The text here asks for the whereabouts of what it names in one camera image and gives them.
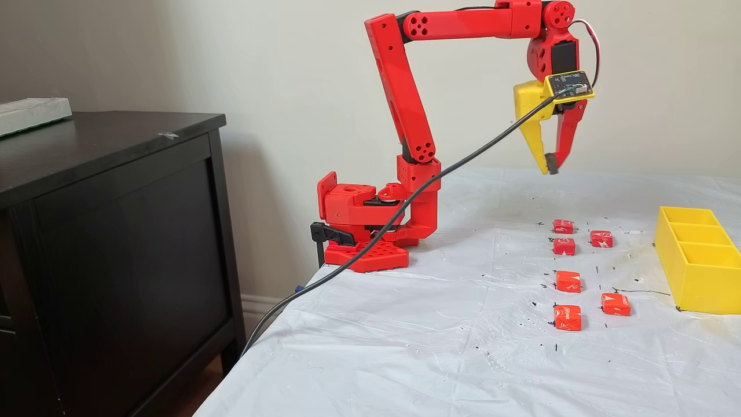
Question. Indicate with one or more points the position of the black wooden cabinet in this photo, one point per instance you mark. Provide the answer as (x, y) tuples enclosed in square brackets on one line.
[(116, 260)]

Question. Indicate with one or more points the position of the yellow three-compartment box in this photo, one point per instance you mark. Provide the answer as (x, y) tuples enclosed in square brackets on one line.
[(703, 284)]

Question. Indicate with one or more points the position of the white plastic table cover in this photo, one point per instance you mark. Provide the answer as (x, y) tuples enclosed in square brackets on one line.
[(434, 347)]

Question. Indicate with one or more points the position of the camera board in yellow mount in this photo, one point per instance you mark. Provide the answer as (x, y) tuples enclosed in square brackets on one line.
[(570, 86)]

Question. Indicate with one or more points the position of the orange Starburst candy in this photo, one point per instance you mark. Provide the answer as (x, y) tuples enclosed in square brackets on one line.
[(568, 281), (616, 304), (568, 318)]

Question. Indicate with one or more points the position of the red Starburst candy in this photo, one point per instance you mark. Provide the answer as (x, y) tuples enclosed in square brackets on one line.
[(562, 226), (601, 238), (564, 246)]

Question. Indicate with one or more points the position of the white foam slab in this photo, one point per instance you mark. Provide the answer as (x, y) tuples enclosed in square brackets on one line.
[(29, 114)]

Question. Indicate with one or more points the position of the white baseboard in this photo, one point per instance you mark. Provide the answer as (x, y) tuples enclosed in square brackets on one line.
[(260, 313)]

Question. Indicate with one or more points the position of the black table clamp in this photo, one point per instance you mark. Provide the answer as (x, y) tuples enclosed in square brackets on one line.
[(333, 233)]

